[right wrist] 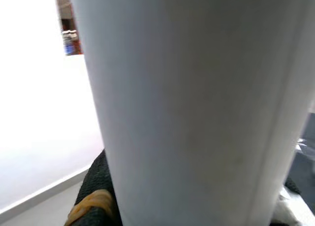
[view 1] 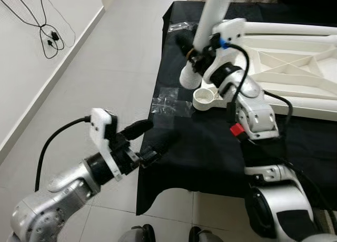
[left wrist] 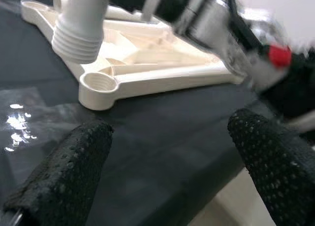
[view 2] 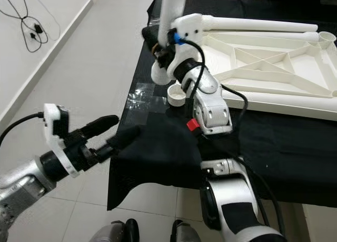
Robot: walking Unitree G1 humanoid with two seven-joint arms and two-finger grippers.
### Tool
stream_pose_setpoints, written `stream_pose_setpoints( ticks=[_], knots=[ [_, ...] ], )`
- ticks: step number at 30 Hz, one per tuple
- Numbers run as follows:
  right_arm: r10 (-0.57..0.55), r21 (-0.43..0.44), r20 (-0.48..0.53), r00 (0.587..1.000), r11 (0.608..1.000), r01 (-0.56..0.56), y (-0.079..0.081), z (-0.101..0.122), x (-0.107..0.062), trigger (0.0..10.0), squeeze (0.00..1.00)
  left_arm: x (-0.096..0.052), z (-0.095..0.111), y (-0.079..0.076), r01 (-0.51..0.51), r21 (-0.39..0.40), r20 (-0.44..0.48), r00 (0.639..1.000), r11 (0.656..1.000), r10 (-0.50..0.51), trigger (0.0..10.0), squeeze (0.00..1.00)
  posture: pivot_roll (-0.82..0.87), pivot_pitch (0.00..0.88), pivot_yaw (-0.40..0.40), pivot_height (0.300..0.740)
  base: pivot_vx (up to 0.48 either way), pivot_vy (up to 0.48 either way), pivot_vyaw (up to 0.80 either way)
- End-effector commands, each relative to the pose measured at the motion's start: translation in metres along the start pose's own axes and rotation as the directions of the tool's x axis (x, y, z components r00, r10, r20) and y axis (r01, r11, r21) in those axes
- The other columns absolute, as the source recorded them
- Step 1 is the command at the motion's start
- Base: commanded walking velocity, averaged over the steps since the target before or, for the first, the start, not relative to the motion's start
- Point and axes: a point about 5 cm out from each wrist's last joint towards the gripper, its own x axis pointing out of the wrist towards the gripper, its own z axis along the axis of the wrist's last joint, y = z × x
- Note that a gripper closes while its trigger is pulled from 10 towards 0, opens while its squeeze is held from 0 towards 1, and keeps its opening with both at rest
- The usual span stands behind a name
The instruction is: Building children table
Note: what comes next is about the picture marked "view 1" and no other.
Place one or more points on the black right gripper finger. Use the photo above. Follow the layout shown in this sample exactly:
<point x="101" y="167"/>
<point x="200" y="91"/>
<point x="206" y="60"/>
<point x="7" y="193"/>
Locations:
<point x="186" y="43"/>

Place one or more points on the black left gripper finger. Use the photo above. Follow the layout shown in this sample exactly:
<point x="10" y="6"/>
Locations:
<point x="163" y="144"/>
<point x="138" y="129"/>

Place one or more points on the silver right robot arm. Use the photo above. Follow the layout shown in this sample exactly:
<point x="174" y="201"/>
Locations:
<point x="258" y="115"/>

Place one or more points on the clear plastic wrap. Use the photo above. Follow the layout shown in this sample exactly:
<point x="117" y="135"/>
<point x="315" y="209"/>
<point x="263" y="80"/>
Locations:
<point x="179" y="27"/>

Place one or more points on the black table cloth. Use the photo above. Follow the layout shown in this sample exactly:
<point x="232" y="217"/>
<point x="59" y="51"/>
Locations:
<point x="200" y="163"/>

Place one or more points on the white plastic table top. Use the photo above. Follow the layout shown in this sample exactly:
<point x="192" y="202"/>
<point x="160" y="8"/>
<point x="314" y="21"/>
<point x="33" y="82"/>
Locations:
<point x="295" y="68"/>

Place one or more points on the black power adapter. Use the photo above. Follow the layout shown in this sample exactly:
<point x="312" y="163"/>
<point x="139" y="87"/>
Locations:
<point x="54" y="36"/>

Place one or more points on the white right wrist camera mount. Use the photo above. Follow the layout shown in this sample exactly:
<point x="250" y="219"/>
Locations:
<point x="229" y="28"/>

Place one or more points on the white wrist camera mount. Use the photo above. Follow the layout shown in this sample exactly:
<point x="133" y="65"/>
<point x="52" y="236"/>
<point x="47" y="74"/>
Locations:
<point x="99" y="126"/>
<point x="229" y="28"/>

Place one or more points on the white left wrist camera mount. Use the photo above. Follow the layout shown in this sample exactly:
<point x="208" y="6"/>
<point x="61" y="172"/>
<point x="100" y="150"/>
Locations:
<point x="99" y="126"/>

